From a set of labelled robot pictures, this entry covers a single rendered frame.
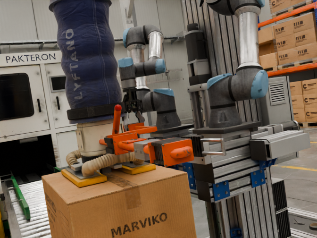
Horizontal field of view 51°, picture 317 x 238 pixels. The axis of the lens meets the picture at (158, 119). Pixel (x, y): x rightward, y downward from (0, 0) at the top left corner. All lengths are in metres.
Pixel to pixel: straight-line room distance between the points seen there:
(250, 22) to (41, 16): 9.95
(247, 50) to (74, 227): 1.00
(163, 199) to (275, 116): 1.01
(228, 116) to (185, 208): 0.52
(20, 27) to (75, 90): 9.79
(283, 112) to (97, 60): 1.14
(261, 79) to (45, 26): 10.03
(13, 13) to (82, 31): 9.87
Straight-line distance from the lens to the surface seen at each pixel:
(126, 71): 1.66
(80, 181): 1.18
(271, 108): 1.91
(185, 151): 0.73
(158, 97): 1.91
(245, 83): 1.46
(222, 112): 1.51
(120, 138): 1.06
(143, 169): 1.23
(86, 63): 1.25
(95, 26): 1.29
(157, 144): 0.76
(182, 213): 1.15
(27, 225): 2.39
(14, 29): 10.97
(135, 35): 2.07
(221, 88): 1.50
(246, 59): 1.51
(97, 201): 1.03
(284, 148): 1.56
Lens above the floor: 1.18
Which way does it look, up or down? 3 degrees down
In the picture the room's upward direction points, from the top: 8 degrees counter-clockwise
